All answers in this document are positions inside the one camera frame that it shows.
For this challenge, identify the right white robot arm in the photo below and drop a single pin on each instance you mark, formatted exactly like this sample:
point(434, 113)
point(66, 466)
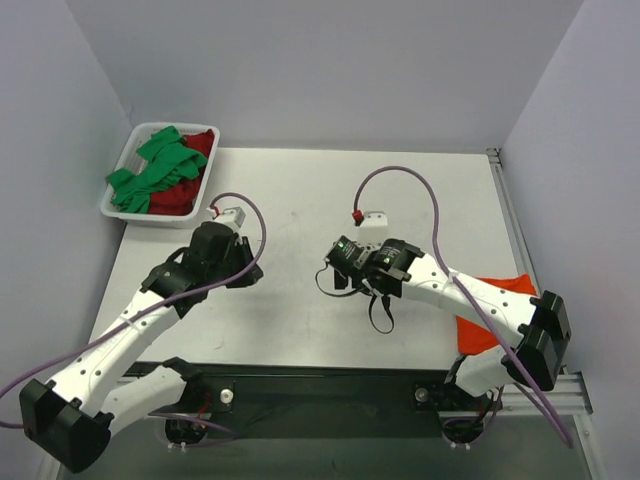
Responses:
point(533, 332)

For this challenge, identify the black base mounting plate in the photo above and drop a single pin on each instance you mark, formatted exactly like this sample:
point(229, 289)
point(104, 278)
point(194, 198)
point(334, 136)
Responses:
point(294, 402)

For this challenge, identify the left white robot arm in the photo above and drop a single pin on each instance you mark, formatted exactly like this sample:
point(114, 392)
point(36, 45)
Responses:
point(74, 415)

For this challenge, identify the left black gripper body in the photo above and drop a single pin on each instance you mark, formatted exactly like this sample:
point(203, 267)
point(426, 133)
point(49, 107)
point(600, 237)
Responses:
point(245, 262)

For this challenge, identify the dark red t shirt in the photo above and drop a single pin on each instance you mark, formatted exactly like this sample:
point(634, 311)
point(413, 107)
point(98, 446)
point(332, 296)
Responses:
point(178, 200)

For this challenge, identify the aluminium frame rail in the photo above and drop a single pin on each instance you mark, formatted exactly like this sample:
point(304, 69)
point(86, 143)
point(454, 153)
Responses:
point(297, 200)

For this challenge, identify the orange t shirt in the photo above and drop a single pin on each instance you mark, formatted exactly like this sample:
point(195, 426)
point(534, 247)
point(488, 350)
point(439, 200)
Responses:
point(474, 338)

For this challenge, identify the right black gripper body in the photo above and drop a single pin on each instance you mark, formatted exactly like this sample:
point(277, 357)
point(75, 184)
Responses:
point(342, 278)

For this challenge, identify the green t shirt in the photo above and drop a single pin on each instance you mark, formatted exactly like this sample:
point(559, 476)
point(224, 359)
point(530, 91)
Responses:
point(167, 160)

